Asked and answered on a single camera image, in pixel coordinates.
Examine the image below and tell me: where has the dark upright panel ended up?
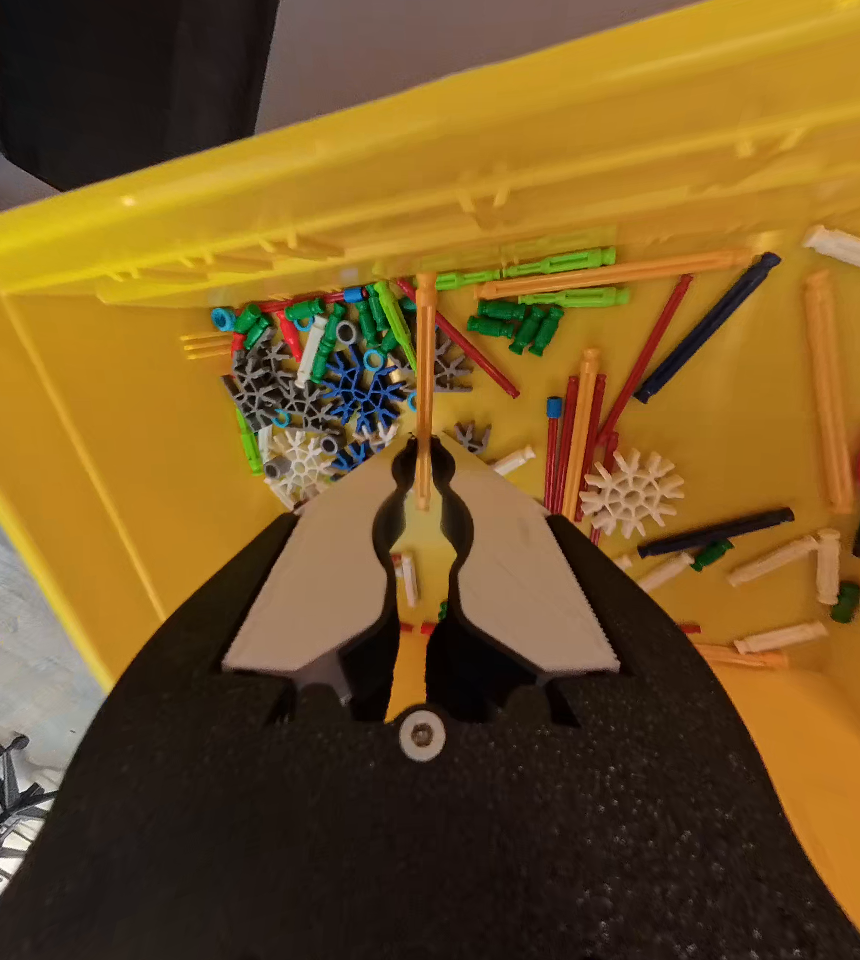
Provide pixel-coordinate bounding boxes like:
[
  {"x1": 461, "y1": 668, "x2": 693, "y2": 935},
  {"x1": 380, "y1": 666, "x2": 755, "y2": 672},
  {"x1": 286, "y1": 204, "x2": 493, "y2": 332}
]
[{"x1": 0, "y1": 0, "x2": 281, "y2": 192}]

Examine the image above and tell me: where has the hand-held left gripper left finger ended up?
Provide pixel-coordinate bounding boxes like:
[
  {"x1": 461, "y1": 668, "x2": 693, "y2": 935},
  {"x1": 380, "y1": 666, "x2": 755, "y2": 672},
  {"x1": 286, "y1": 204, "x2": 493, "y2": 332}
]
[{"x1": 221, "y1": 435, "x2": 419, "y2": 672}]

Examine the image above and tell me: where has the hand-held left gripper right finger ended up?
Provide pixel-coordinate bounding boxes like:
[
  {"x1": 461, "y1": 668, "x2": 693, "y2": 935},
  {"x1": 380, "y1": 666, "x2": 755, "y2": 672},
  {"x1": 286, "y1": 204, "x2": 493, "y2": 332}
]
[{"x1": 430, "y1": 435, "x2": 620, "y2": 674}]

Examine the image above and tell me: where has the long yellow toy rod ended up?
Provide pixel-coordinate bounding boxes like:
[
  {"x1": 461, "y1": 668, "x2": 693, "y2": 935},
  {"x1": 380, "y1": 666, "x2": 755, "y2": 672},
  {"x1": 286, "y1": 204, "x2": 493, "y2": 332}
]
[{"x1": 413, "y1": 273, "x2": 440, "y2": 513}]

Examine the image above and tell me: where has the pile of toy pieces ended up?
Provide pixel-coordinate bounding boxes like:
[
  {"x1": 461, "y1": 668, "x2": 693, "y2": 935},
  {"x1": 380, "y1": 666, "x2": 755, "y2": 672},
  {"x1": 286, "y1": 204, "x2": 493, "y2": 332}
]
[{"x1": 182, "y1": 225, "x2": 860, "y2": 672}]

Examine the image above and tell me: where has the yellow plastic bin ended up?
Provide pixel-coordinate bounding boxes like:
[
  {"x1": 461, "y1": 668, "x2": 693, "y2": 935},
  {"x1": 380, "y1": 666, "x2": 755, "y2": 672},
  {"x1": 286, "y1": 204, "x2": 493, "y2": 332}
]
[{"x1": 0, "y1": 0, "x2": 860, "y2": 960}]

